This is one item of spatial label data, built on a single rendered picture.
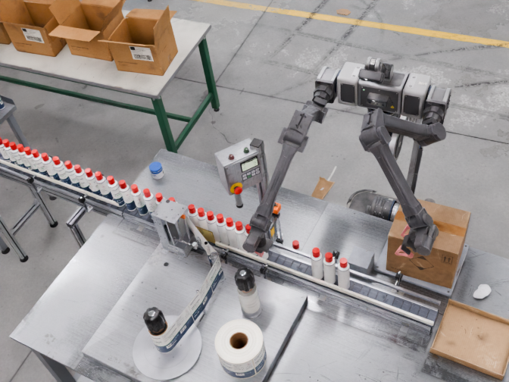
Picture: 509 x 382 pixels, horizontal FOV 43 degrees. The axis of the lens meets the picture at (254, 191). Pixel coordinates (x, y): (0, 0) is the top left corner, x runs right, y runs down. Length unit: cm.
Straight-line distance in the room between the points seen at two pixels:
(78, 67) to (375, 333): 278
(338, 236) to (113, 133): 255
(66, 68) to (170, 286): 210
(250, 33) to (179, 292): 335
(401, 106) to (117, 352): 166
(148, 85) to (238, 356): 219
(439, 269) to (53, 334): 178
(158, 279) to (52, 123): 269
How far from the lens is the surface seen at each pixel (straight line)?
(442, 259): 286
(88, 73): 455
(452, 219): 291
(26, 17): 508
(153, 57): 426
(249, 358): 265
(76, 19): 478
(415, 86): 288
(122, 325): 303
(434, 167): 464
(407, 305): 292
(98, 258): 335
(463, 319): 297
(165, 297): 304
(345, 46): 565
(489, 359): 290
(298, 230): 322
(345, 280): 288
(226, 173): 269
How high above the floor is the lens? 339
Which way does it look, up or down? 49 degrees down
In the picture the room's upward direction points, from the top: 10 degrees counter-clockwise
